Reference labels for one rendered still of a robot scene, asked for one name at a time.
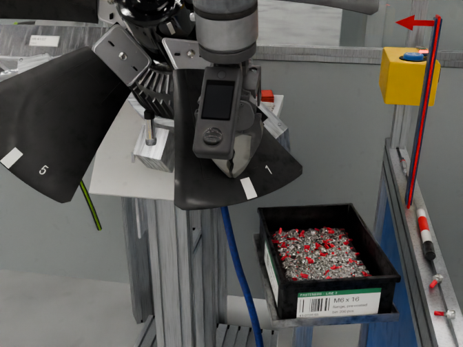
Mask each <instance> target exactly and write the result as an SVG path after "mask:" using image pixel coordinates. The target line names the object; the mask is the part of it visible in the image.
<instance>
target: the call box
mask: <svg viewBox="0 0 463 347"><path fill-rule="evenodd" d="M406 52H418V50H417V49H416V48H393V47H384V48H383V50H382V61H381V67H380V78H379V86H380V90H381V92H382V97H383V99H384V103H385V104H391V105H417V106H420V99H421V93H422V86H423V80H424V73H425V67H426V58H425V57H424V58H423V60H417V61H416V60H408V59H404V58H403V54H404V53H406ZM440 66H441V65H440V63H439V62H438V60H437V59H436V60H435V68H434V73H433V80H432V85H431V93H430V97H429V105H428V106H433V105H434V102H435V95H436V90H437V86H438V78H439V74H440Z"/></svg>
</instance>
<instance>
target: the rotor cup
mask: <svg viewBox="0 0 463 347"><path fill-rule="evenodd" d="M114 4H115V8H116V11H117V12H118V14H119V16H120V18H121V19H122V21H124V22H126V23H127V24H128V26H129V28H130V30H131V31H132V33H131V32H130V31H128V33H129V35H130V36H131V37H132V38H133V39H134V40H135V41H136V42H137V43H138V44H139V45H140V46H141V47H142V49H143V50H144V51H145V52H146V53H147V54H148V56H149V57H150V58H151V60H153V63H152V64H151V65H150V66H149V67H150V68H152V69H155V70H160V71H172V69H171V67H170V66H169V63H168V62H167V60H166V59H165V57H164V56H163V53H162V52H161V50H160V49H159V47H158V46H157V44H156V43H157V42H162V40H163V38H172V39H185V40H193V41H197V39H196V22H195V21H191V20H190V14H191V13H194V7H193V0H114ZM169 22H171V24H172V26H173V28H174V31H175V33H174V34H171V32H170V30H169V28H168V26H167V24H168V23H169Z"/></svg>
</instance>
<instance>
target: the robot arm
mask: <svg viewBox="0 0 463 347"><path fill-rule="evenodd" d="M193 7H194V13H191V14H190V20H191V21H195V22H196V39H197V41H198V49H199V54H200V56H201V57H202V58H203V59H205V60H206V61H209V62H210V63H211V65H210V66H207V67H206V68H205V73H204V77H203V85H202V91H201V96H200V97H199V99H198V102H197V103H198V104H199V109H196V111H195V113H194V115H195V117H196V124H195V129H196V131H195V136H194V144H193V152H194V153H195V155H196V157H198V158H211V159H212V160H213V161H214V163H215V164H216V165H217V166H218V167H219V168H220V169H221V170H222V171H223V172H224V173H225V174H226V175H227V176H228V177H230V178H236V177H237V176H239V175H240V174H241V173H242V172H243V171H244V170H245V168H246V166H247V165H248V164H249V161H250V160H251V158H252V157H253V155H254V153H255V152H256V150H257V148H258V146H259V144H260V141H261V138H262V134H263V122H262V121H261V116H262V114H261V113H256V103H257V106H258V107H259V106H260V100H261V65H250V64H249V59H250V58H251V57H252V56H253V55H255V53H256V39H257V38H258V0H193ZM253 70H256V71H257V72H256V73H254V71H253ZM256 95H257V100H256ZM233 151H235V153H234V158H233V163H234V164H233V166H232V164H231V163H230V161H229V160H230V159H232V156H233Z"/></svg>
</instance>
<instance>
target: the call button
mask: <svg viewBox="0 0 463 347"><path fill-rule="evenodd" d="M403 58H404V59H408V60H416V61H417V60H423V58H424V55H423V54H421V53H419V52H406V53H404V54H403Z"/></svg>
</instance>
